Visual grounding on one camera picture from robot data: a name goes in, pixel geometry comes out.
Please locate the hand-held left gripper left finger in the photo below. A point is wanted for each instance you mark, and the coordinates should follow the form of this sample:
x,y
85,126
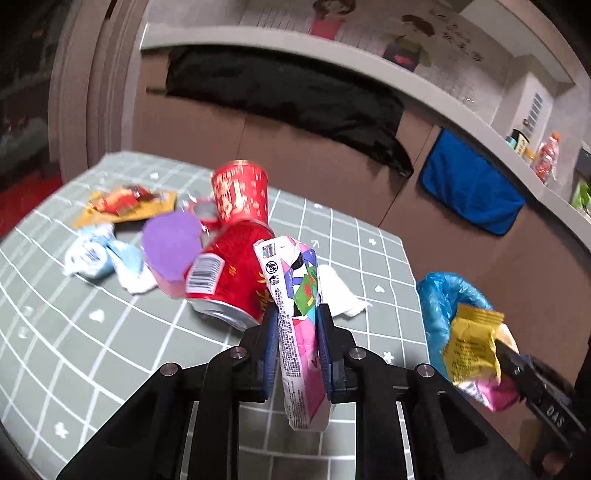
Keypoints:
x,y
271,355

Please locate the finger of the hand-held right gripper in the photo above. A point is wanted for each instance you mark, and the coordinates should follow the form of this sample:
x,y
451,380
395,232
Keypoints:
x,y
512,364

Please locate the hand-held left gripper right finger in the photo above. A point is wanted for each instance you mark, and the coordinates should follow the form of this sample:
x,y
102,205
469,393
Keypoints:
x,y
324,350

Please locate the pink snack packet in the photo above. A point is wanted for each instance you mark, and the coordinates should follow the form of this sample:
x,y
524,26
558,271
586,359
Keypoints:
x,y
295,364

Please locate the small pink wrapper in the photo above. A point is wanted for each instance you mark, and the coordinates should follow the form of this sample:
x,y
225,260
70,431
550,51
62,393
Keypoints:
x,y
494,394

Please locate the small yellow snack packet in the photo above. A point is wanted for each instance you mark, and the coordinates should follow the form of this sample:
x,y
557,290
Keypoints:
x,y
468,350

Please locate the red drink can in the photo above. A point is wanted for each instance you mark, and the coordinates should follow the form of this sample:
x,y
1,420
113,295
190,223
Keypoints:
x,y
231,277

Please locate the blue plastic bag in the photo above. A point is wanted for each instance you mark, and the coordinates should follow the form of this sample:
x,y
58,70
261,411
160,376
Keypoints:
x,y
434,314

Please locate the red paper cup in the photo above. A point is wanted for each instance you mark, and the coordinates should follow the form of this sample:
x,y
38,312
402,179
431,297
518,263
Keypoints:
x,y
240,194

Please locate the golden yellow snack pouch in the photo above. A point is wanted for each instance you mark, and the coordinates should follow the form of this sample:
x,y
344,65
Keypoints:
x,y
124,205

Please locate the white crumpled tissue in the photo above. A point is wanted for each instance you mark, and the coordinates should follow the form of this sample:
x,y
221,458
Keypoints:
x,y
341,290
138,281

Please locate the purple round paper lid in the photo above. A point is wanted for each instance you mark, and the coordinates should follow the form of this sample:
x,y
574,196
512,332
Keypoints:
x,y
168,244

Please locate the silver red crumpled wrapper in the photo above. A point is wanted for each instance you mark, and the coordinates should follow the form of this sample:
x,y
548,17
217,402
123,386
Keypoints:
x,y
203,211

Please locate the green checked tablecloth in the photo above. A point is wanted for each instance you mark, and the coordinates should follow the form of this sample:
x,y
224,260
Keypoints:
x,y
92,350

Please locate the blue towel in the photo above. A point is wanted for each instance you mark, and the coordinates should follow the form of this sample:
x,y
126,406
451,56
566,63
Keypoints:
x,y
471,189

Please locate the green packet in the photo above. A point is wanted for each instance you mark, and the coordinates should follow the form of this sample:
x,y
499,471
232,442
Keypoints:
x,y
582,196

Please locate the blue white tissue packet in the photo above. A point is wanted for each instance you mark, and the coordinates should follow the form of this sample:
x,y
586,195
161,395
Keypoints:
x,y
92,254

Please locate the orange drink bottle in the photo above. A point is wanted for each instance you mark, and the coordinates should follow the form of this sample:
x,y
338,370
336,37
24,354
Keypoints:
x,y
547,157

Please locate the dark bottle yellow label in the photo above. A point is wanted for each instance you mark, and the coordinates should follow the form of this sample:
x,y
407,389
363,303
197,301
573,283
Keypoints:
x,y
521,144

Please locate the white louvered vent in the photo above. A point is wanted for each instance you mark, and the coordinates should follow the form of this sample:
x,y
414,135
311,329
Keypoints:
x,y
535,110

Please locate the black cloth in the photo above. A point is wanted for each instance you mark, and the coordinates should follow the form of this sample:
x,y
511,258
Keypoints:
x,y
295,97

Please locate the red floor mat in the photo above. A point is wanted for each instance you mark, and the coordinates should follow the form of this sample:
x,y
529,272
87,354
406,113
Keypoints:
x,y
27,207

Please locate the dark door with stickers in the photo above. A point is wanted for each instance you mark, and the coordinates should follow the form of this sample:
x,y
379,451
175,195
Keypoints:
x,y
23,69

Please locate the beige door frame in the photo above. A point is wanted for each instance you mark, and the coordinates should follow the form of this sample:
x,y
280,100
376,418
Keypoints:
x,y
87,83

